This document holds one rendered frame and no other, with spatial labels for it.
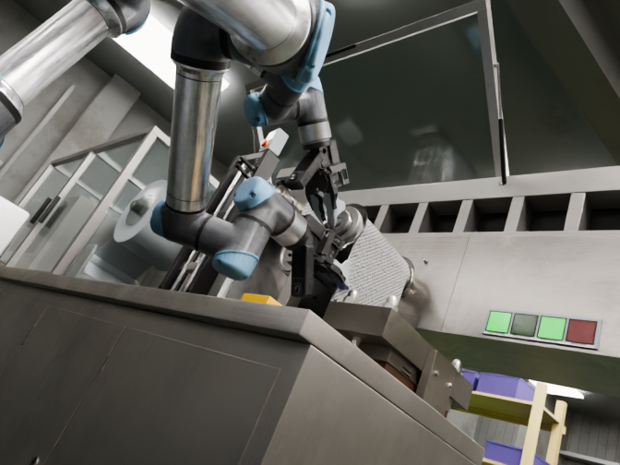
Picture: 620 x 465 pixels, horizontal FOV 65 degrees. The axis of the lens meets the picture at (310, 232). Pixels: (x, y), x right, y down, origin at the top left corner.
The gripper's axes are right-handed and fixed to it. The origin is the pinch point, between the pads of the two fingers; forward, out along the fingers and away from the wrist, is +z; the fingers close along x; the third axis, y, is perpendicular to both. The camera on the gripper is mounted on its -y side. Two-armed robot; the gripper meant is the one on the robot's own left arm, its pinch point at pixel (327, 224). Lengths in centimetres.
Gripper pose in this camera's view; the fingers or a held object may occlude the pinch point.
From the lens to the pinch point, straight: 119.8
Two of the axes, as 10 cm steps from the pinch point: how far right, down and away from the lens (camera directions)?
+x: -7.2, 0.1, 7.0
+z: 2.0, 9.6, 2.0
